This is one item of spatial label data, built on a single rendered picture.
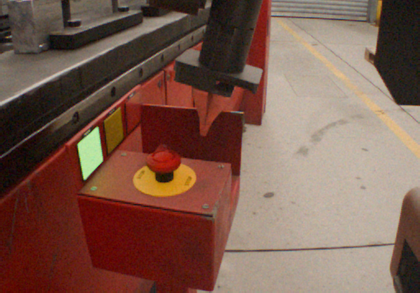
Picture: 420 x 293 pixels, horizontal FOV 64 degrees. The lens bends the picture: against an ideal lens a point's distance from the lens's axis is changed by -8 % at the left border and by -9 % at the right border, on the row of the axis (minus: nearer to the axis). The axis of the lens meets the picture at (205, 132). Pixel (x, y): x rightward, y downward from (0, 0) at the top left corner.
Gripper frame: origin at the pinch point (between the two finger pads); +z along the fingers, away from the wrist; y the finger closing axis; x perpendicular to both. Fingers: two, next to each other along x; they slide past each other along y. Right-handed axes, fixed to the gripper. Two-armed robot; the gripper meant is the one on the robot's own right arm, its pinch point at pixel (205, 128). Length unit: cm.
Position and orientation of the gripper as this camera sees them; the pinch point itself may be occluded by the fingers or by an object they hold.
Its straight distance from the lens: 49.2
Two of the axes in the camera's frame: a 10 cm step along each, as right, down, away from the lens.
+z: -2.2, 8.6, 4.7
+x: -2.1, 4.3, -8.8
